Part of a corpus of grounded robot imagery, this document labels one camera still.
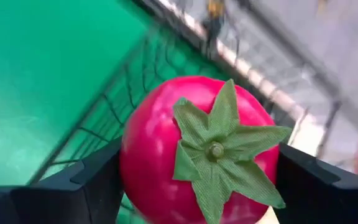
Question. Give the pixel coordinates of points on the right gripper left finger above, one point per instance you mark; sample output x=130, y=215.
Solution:
x=57, y=202

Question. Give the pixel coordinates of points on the red plastic tomato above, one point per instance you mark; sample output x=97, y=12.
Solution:
x=154, y=140

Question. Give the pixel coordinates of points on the green table mat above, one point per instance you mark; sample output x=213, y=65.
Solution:
x=42, y=62

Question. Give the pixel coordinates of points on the yellow power plug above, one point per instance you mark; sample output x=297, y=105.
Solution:
x=215, y=8

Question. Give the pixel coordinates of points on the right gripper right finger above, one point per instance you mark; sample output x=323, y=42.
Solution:
x=328, y=202

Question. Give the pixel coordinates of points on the black table frame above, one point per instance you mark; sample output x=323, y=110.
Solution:
x=158, y=14

